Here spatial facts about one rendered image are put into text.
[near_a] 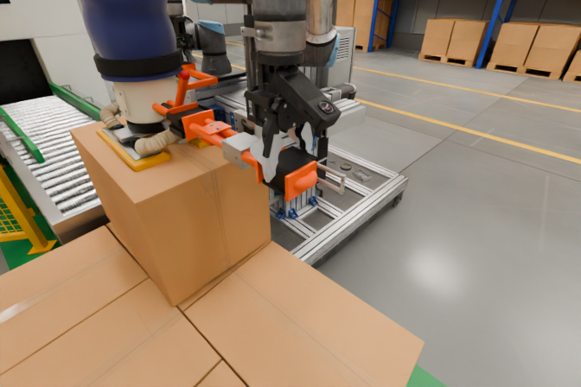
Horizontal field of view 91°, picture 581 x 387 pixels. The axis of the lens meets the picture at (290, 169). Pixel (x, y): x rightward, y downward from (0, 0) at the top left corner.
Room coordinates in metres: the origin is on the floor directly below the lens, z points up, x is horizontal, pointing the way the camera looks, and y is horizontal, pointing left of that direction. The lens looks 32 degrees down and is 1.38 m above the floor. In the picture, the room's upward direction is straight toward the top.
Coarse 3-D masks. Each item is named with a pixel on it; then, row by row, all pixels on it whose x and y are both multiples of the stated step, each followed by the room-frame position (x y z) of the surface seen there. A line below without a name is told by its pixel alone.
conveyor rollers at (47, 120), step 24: (48, 96) 2.66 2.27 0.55; (0, 120) 2.06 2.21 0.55; (24, 120) 2.08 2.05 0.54; (48, 120) 2.06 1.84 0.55; (72, 120) 2.08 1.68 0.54; (96, 120) 2.06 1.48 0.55; (48, 144) 1.67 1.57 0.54; (72, 144) 1.69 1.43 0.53; (48, 168) 1.37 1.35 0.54; (72, 168) 1.37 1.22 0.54; (48, 192) 1.15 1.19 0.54; (72, 192) 1.14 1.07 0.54
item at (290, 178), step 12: (288, 156) 0.46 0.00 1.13; (300, 156) 0.46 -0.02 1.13; (276, 168) 0.42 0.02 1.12; (288, 168) 0.42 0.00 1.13; (300, 168) 0.42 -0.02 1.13; (312, 168) 0.43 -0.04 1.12; (264, 180) 0.44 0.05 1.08; (276, 180) 0.43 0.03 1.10; (288, 180) 0.39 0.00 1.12; (288, 192) 0.39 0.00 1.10; (300, 192) 0.41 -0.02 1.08
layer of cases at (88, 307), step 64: (64, 256) 0.74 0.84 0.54; (128, 256) 0.74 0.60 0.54; (256, 256) 0.74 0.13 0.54; (0, 320) 0.49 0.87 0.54; (64, 320) 0.49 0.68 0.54; (128, 320) 0.49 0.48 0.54; (192, 320) 0.49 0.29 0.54; (256, 320) 0.49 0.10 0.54; (320, 320) 0.49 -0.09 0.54; (384, 320) 0.49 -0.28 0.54; (0, 384) 0.33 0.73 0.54; (64, 384) 0.33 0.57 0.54; (128, 384) 0.33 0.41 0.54; (192, 384) 0.33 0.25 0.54; (256, 384) 0.33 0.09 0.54; (320, 384) 0.33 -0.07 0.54; (384, 384) 0.33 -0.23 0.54
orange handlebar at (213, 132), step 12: (192, 72) 1.18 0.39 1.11; (192, 84) 1.01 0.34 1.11; (204, 84) 1.04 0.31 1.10; (156, 108) 0.77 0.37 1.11; (204, 132) 0.59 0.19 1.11; (216, 132) 0.59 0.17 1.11; (228, 132) 0.60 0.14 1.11; (216, 144) 0.56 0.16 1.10; (252, 156) 0.48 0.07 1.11; (300, 180) 0.40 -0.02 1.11; (312, 180) 0.41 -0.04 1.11
